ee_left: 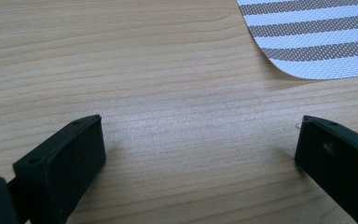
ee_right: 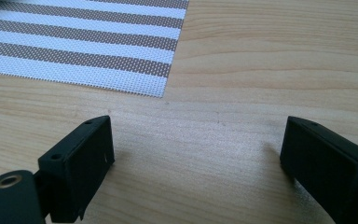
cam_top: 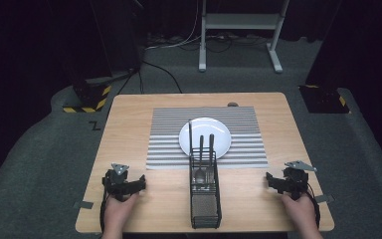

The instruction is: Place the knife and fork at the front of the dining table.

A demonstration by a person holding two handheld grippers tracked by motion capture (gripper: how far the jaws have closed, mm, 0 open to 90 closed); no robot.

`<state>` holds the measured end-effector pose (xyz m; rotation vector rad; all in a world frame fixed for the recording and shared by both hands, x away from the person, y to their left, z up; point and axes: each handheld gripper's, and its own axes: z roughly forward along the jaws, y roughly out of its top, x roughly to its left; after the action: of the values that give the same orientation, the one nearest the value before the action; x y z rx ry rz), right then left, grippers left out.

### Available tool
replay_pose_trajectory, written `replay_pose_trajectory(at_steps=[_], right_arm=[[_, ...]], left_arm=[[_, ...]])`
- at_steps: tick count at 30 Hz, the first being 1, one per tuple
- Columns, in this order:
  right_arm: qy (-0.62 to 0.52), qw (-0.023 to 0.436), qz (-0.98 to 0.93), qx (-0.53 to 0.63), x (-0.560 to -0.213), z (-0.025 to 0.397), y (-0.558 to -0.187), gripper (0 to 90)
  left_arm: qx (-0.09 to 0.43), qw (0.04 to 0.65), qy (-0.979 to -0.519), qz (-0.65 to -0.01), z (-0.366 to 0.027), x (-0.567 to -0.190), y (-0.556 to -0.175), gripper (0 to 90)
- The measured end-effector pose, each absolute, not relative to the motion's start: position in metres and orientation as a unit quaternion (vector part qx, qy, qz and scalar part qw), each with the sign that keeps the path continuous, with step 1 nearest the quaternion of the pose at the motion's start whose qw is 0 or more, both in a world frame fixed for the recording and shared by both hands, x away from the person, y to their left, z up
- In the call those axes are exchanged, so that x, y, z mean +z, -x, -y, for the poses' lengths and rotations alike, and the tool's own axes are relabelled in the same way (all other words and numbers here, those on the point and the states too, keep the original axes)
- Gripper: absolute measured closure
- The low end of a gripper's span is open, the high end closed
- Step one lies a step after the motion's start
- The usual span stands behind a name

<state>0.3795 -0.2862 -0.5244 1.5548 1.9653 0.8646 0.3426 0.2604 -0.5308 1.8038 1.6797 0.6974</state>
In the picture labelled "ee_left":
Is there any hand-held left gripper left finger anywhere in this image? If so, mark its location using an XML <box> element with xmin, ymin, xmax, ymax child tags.
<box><xmin>12</xmin><ymin>114</ymin><xmax>107</xmax><ymax>224</ymax></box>

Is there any grey white striped placemat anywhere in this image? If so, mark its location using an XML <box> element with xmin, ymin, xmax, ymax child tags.
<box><xmin>236</xmin><ymin>0</ymin><xmax>358</xmax><ymax>80</ymax></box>

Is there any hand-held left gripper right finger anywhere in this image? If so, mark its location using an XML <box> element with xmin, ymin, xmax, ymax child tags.
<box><xmin>294</xmin><ymin>115</ymin><xmax>358</xmax><ymax>224</ymax></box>

